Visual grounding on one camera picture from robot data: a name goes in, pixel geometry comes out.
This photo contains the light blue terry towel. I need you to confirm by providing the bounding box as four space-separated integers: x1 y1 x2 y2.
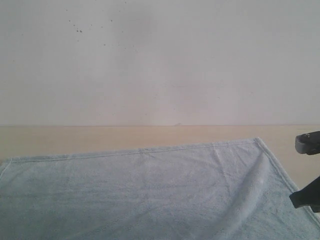
0 138 320 240

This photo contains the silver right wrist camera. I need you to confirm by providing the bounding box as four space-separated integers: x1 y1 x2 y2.
295 131 320 156

